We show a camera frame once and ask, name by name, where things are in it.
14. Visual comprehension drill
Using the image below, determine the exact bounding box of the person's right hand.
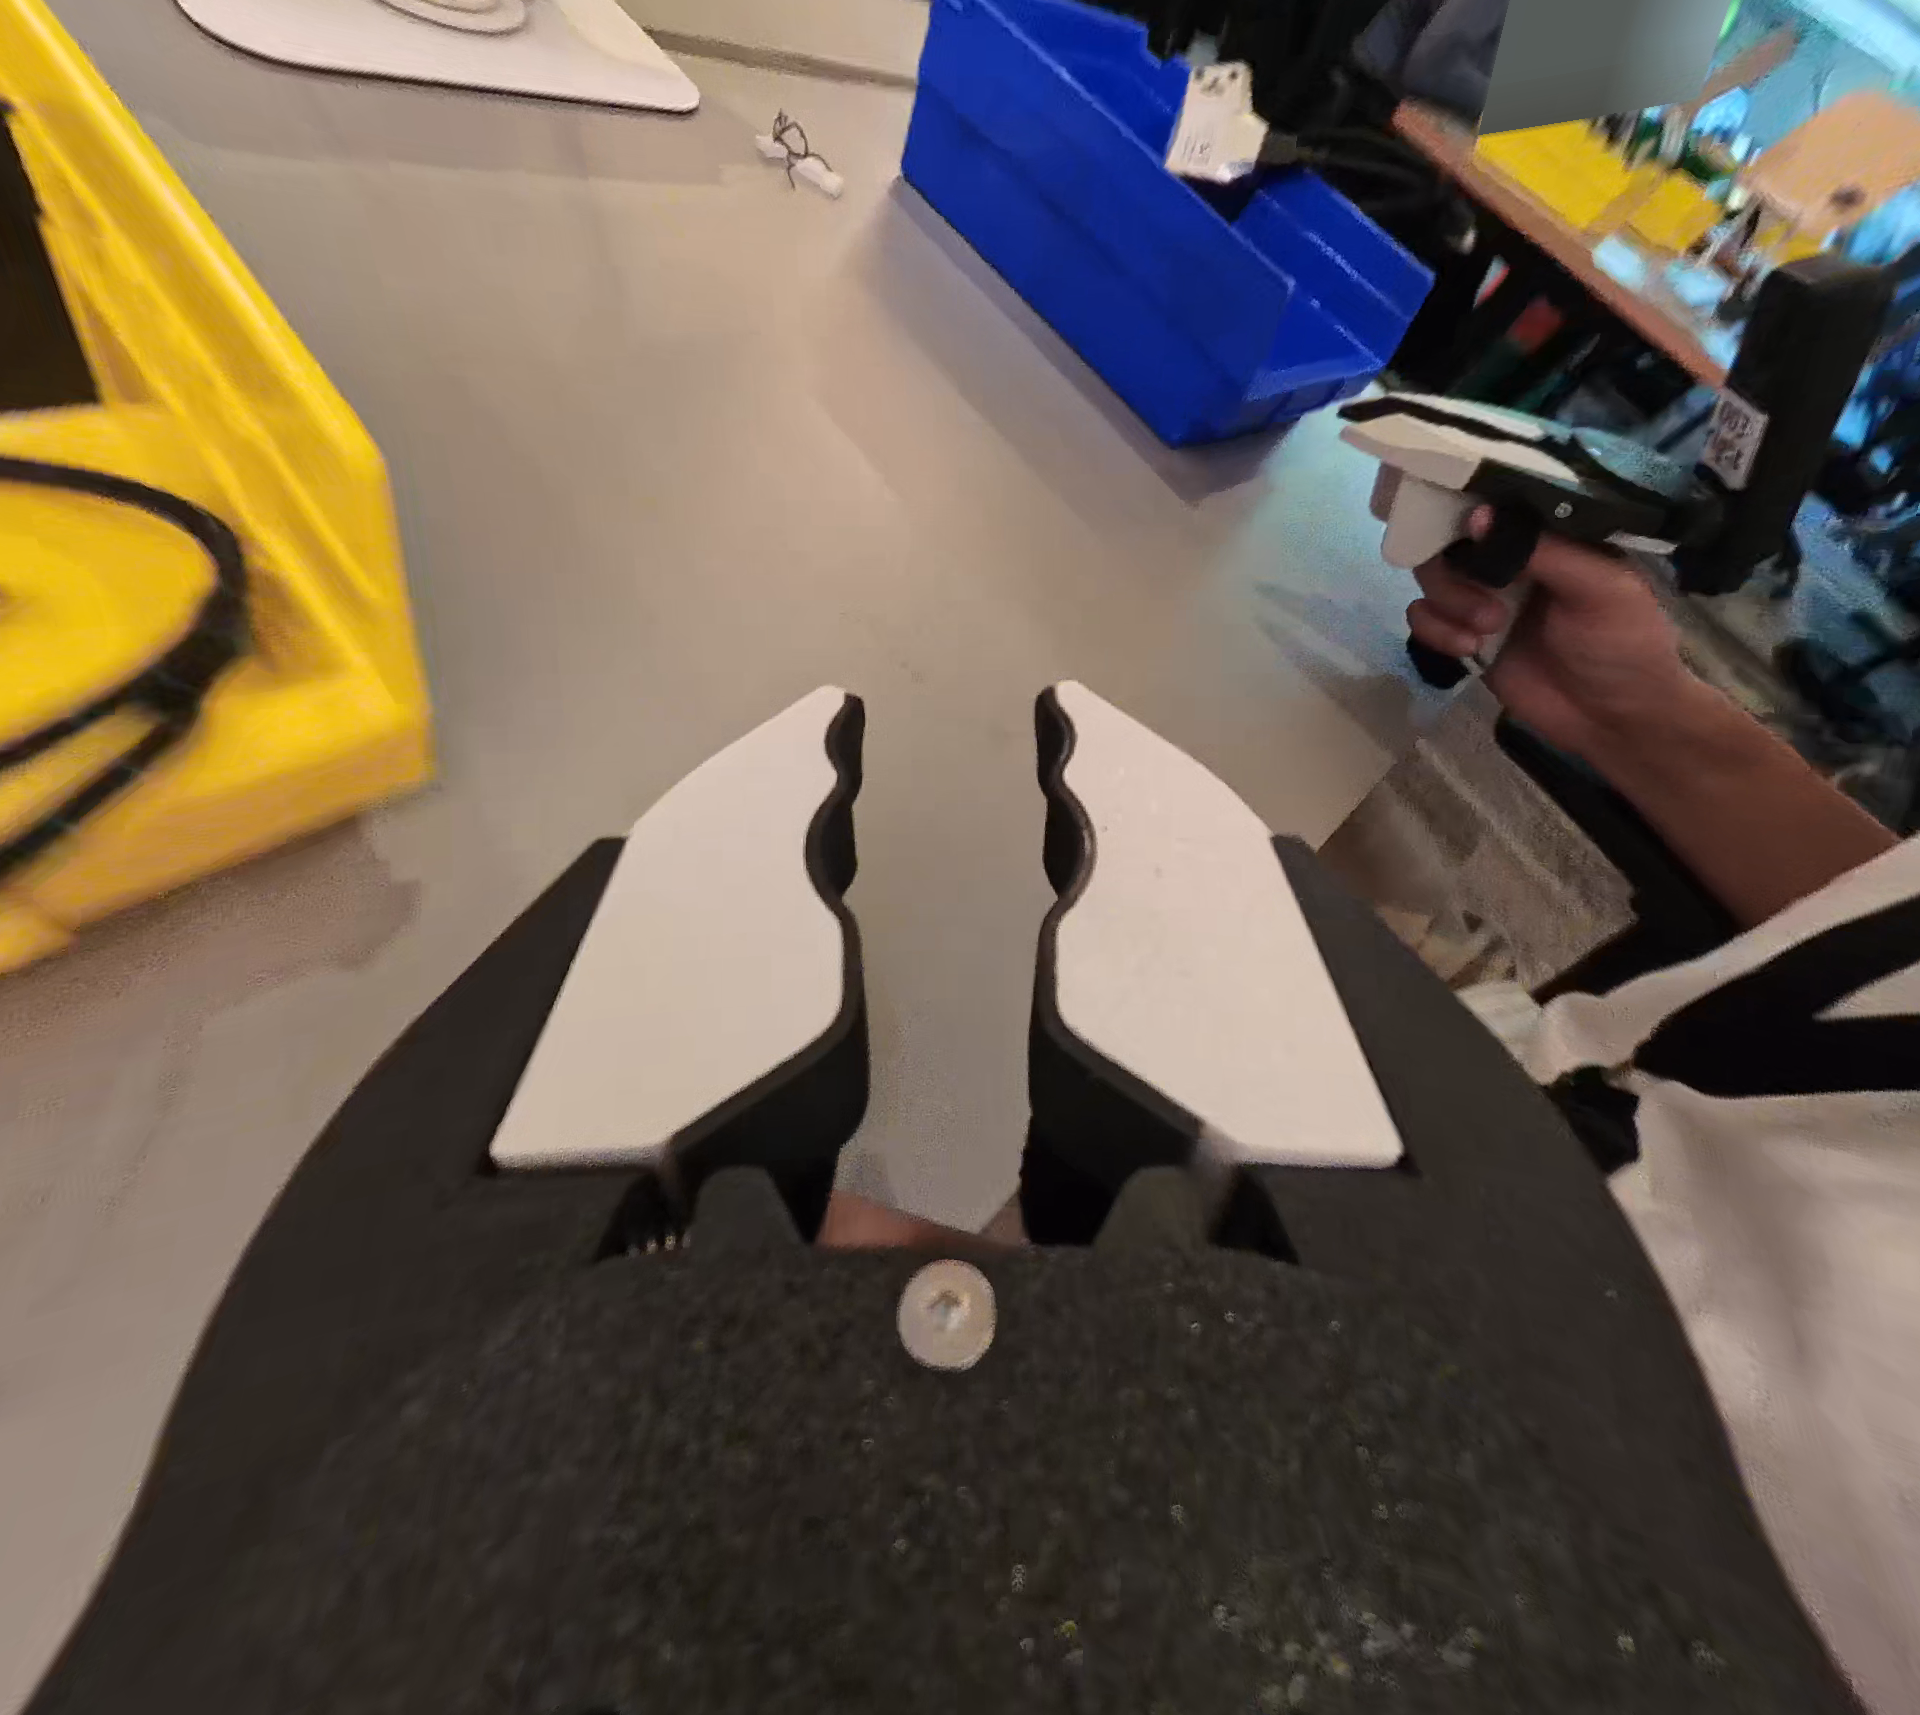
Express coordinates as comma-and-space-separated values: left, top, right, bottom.
1407, 507, 1706, 758

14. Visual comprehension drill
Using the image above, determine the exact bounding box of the black braided hdmi cable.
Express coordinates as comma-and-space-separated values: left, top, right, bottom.
0, 465, 253, 878

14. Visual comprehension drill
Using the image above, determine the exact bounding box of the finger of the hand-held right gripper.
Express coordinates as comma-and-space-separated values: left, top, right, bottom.
1339, 393, 1577, 461
1339, 424, 1518, 499

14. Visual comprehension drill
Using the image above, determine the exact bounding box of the black chair with wooden back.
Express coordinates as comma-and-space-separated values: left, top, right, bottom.
1743, 88, 1920, 235

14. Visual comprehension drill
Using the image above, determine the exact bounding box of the grey desk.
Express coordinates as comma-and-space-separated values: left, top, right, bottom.
0, 0, 1443, 1715

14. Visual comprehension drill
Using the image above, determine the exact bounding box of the blue plastic bin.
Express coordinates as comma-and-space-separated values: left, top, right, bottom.
898, 0, 1436, 450

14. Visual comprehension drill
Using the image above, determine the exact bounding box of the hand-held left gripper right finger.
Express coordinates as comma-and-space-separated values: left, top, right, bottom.
1021, 678, 1407, 1245

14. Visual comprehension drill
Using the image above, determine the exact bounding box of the small yellow bin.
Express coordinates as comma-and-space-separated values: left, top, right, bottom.
1477, 122, 1728, 247

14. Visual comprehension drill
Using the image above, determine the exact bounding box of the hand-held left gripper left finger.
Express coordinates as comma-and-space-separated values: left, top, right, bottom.
486, 686, 873, 1245

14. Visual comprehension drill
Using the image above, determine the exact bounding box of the yellow plastic bin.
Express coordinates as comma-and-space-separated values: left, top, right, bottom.
0, 0, 437, 976

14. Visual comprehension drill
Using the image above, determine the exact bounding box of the white scrap with black wire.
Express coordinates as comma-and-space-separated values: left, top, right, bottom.
757, 108, 847, 199

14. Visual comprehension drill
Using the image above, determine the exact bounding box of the black divider panel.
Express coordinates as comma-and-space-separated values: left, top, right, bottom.
0, 103, 100, 412

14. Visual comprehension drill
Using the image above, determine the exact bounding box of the grey hdmi switch box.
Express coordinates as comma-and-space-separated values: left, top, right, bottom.
1163, 61, 1261, 185

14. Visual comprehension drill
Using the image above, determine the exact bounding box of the long wooden table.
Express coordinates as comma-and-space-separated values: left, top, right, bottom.
1391, 103, 1743, 389

